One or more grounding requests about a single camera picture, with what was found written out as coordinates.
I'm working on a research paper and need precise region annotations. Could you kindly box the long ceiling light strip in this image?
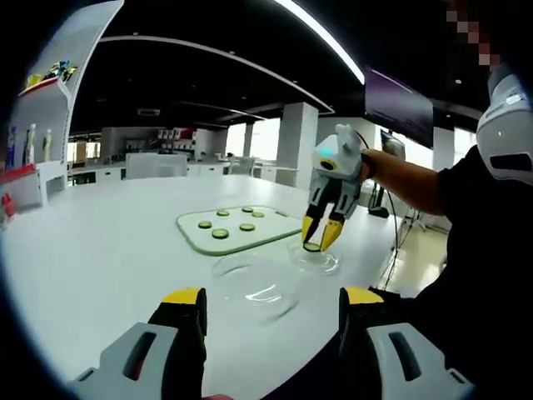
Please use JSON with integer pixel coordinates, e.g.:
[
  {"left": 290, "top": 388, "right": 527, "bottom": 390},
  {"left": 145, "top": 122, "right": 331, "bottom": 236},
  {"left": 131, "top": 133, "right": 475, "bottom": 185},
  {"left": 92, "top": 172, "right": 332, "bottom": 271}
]
[{"left": 276, "top": 0, "right": 366, "bottom": 83}]

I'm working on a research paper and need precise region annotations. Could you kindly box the white pillar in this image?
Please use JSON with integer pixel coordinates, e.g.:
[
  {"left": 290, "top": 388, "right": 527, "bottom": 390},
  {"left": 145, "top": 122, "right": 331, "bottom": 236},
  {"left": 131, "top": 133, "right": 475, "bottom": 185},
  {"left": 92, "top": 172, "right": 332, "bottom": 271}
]
[{"left": 276, "top": 102, "right": 321, "bottom": 189}]

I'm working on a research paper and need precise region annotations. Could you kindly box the person's right hand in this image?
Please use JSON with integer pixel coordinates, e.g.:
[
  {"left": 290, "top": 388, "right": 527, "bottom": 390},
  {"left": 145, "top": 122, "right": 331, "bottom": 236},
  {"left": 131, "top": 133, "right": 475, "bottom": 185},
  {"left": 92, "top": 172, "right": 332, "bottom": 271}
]
[{"left": 358, "top": 148, "right": 382, "bottom": 183}]

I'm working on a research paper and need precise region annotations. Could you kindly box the black cable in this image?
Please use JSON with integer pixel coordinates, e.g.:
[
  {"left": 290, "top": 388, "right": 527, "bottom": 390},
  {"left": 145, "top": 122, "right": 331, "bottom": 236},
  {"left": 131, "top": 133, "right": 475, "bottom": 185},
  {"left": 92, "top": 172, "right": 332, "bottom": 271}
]
[{"left": 352, "top": 129, "right": 411, "bottom": 291}]

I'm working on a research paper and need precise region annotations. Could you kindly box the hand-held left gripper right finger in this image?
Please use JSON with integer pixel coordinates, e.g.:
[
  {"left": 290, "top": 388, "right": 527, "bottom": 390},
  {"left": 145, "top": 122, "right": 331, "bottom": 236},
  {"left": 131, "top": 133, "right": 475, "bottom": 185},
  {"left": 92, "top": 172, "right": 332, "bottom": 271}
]
[{"left": 338, "top": 285, "right": 476, "bottom": 400}]

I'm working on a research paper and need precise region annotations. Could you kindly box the black tripod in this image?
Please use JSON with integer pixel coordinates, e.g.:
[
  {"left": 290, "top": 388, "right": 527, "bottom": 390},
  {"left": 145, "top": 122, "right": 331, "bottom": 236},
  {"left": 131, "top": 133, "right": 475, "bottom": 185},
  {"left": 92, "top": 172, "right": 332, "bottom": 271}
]
[{"left": 398, "top": 202, "right": 429, "bottom": 233}]

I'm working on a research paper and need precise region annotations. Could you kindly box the white green-rimmed cutting board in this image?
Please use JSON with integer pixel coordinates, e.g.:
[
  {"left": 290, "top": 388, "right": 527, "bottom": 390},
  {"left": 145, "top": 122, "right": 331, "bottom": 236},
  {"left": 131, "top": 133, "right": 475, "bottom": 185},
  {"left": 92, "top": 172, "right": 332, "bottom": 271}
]
[{"left": 175, "top": 204, "right": 304, "bottom": 257}]

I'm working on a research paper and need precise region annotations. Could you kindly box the wall display of red boxes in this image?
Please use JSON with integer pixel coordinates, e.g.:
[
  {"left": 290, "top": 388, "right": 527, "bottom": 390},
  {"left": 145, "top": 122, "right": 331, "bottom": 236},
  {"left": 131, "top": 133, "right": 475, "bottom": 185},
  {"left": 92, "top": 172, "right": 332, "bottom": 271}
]
[{"left": 157, "top": 127, "right": 197, "bottom": 154}]

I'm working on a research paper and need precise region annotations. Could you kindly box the dark hanging screen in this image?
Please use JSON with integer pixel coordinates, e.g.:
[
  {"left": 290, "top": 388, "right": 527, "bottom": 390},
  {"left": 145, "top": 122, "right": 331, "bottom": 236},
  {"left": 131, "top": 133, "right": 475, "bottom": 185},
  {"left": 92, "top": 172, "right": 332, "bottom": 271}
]
[{"left": 364, "top": 66, "right": 435, "bottom": 148}]

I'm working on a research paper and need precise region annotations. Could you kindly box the person in black shirt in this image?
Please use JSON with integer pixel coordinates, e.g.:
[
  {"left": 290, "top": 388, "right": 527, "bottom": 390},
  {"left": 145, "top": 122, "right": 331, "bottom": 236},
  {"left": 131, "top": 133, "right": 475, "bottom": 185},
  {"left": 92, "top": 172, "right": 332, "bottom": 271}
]
[{"left": 368, "top": 143, "right": 533, "bottom": 400}]

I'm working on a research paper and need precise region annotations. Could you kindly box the glass petri dish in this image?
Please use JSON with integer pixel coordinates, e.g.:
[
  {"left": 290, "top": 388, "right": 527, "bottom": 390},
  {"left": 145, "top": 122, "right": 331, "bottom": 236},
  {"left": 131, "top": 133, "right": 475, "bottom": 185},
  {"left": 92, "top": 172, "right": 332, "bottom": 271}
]
[{"left": 286, "top": 240, "right": 345, "bottom": 276}]

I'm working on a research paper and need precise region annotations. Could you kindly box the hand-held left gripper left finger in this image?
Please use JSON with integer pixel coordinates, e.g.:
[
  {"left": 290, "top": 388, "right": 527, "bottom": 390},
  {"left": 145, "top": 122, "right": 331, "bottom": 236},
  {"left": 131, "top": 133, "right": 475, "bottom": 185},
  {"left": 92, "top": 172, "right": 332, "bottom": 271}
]
[{"left": 68, "top": 286, "right": 208, "bottom": 400}]

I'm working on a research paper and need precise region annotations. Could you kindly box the white low cabinet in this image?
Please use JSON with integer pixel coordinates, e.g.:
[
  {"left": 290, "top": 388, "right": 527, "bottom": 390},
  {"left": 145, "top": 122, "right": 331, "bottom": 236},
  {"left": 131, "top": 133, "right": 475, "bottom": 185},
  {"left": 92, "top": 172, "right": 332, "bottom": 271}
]
[{"left": 126, "top": 152, "right": 188, "bottom": 180}]

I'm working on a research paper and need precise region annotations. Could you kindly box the large clear glass bowl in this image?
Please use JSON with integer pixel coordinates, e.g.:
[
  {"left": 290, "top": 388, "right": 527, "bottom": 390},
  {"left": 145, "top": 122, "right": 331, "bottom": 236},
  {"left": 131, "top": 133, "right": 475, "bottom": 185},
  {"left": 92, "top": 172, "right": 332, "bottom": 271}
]
[{"left": 211, "top": 254, "right": 301, "bottom": 325}]

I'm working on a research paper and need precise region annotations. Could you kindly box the white shelf unit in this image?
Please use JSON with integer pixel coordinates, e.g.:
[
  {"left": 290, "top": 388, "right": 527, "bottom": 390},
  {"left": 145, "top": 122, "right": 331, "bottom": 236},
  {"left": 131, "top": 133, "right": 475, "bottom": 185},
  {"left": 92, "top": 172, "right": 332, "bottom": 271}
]
[{"left": 0, "top": 0, "right": 126, "bottom": 218}]

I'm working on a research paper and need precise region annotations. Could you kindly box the group of cucumber slices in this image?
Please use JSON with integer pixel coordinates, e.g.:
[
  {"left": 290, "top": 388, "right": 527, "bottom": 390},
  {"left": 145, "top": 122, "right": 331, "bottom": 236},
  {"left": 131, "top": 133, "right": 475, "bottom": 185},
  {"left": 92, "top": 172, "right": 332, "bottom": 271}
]
[{"left": 197, "top": 206, "right": 266, "bottom": 240}]

